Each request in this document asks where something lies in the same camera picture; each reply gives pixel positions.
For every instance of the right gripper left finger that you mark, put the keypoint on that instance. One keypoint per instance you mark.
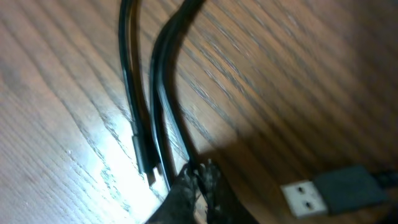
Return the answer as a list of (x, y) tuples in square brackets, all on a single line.
[(179, 205)]

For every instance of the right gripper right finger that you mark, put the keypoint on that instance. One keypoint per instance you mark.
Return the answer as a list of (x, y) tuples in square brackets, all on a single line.
[(223, 205)]

